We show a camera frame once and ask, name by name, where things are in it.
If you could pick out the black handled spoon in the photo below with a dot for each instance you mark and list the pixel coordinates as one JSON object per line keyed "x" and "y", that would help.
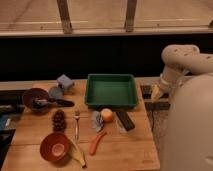
{"x": 45, "y": 102}

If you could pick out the orange red bowl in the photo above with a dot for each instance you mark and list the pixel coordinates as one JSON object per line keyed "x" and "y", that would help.
{"x": 54, "y": 147}

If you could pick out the metal window post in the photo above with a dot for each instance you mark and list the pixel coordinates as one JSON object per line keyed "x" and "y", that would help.
{"x": 64, "y": 16}
{"x": 130, "y": 15}

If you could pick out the dark objects at left edge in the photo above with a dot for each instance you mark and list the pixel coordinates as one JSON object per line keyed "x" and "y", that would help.
{"x": 6, "y": 135}

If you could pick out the silver fork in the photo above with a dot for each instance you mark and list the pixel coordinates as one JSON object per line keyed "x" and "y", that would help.
{"x": 77, "y": 118}

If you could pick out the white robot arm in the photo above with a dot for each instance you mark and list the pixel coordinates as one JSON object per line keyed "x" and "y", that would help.
{"x": 187, "y": 78}

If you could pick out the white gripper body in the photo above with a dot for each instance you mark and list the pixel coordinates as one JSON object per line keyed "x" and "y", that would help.
{"x": 166, "y": 83}

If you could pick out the orange carrot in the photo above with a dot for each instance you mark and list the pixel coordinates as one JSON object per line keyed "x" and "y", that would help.
{"x": 94, "y": 143}

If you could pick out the yellow banana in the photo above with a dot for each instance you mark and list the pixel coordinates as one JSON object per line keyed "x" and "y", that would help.
{"x": 76, "y": 153}

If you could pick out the black rectangular block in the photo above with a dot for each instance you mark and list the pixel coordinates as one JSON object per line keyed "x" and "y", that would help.
{"x": 125, "y": 123}

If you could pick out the dark grape bunch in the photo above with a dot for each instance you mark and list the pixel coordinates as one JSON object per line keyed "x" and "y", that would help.
{"x": 59, "y": 123}

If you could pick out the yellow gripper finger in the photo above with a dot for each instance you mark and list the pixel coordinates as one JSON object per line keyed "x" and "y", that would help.
{"x": 156, "y": 93}

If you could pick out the green plastic tray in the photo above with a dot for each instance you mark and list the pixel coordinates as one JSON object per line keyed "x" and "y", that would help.
{"x": 111, "y": 91}

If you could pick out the peach apple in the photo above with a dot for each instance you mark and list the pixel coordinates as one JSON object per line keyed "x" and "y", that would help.
{"x": 107, "y": 115}

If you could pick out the right metal window post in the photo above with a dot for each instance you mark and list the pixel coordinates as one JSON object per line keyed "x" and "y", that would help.
{"x": 130, "y": 15}

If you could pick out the dark maroon bowl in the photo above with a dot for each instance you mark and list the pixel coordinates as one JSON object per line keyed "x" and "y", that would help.
{"x": 30, "y": 95}

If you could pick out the left metal window post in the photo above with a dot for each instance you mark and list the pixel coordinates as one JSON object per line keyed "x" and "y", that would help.
{"x": 64, "y": 16}

